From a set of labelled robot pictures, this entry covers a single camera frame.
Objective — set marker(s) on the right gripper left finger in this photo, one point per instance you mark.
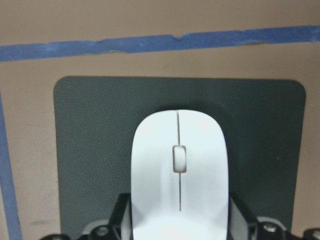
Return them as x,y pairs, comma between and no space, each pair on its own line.
120,221

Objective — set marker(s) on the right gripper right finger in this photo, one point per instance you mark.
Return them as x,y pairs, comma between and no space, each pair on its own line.
242,223

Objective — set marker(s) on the white computer mouse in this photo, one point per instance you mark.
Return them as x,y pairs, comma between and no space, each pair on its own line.
179,178

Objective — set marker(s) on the black mousepad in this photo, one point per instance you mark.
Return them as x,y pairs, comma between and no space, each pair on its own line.
96,118

